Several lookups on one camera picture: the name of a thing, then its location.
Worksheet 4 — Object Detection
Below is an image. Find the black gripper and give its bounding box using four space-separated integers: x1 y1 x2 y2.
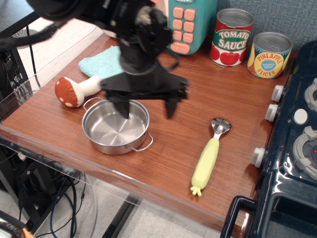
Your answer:
101 65 188 119

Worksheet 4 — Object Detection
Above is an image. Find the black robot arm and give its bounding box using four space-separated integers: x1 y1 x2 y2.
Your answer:
0 0 188 118

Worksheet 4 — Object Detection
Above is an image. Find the folded light blue towel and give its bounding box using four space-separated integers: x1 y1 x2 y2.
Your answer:
78 46 123 79

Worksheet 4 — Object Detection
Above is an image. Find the stainless steel pot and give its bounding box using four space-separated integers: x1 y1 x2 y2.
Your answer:
82 97 154 155

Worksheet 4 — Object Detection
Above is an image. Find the plush brown mushroom toy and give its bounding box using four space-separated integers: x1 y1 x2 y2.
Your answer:
54 75 101 108

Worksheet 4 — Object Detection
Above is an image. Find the teal toy microwave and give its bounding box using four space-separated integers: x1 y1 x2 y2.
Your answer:
101 0 218 56

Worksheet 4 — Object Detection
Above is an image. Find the tomato sauce can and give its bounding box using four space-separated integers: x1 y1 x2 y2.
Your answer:
210 8 255 66

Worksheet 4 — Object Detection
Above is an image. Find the pineapple slices can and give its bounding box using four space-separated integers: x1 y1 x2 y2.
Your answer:
247 32 293 79

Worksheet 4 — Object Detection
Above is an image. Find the dark blue toy stove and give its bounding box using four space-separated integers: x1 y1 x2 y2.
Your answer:
221 41 317 238

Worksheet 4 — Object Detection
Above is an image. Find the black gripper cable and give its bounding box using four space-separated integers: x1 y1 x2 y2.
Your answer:
158 51 180 71

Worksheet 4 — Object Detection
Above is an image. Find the blue floor cable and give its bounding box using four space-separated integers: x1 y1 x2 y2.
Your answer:
49 177 77 238

